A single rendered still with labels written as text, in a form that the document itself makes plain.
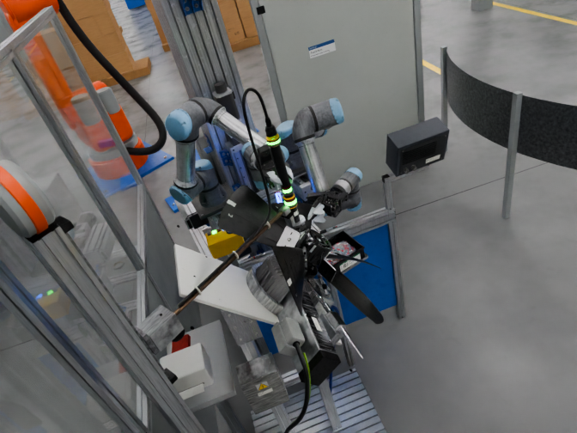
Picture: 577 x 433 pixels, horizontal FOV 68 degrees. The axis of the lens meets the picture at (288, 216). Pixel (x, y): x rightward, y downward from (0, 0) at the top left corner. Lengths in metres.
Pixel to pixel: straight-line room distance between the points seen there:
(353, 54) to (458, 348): 2.15
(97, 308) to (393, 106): 3.05
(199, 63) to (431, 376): 2.03
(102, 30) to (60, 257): 8.45
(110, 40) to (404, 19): 6.75
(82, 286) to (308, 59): 2.58
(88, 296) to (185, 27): 1.43
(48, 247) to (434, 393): 2.06
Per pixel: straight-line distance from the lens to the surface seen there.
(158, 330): 1.27
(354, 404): 2.47
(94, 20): 9.33
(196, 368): 1.68
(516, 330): 2.84
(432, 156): 2.17
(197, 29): 2.21
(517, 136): 3.16
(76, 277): 1.07
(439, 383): 2.60
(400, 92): 3.73
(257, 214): 1.54
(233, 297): 1.49
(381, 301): 2.68
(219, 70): 2.27
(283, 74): 3.29
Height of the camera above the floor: 2.24
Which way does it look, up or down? 36 degrees down
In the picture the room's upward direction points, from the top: 16 degrees counter-clockwise
